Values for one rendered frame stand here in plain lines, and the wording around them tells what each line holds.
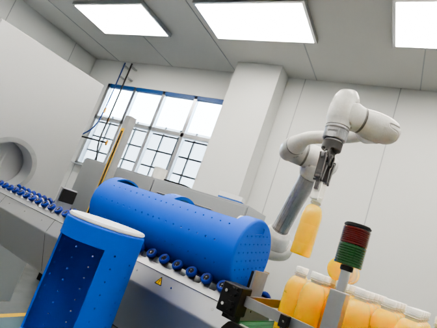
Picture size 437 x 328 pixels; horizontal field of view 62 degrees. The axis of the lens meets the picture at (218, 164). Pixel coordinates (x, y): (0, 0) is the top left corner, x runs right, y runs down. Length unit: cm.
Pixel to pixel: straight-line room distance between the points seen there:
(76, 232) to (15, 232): 118
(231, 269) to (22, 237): 139
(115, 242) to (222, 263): 38
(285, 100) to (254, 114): 53
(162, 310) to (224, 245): 35
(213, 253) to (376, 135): 75
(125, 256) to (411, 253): 338
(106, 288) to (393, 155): 369
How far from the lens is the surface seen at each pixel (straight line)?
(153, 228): 155
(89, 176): 435
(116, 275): 129
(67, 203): 233
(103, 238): 124
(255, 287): 139
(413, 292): 421
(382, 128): 149
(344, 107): 143
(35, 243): 222
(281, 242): 217
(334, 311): 91
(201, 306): 136
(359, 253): 90
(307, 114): 478
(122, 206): 171
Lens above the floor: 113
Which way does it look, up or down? 10 degrees up
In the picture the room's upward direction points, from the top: 20 degrees clockwise
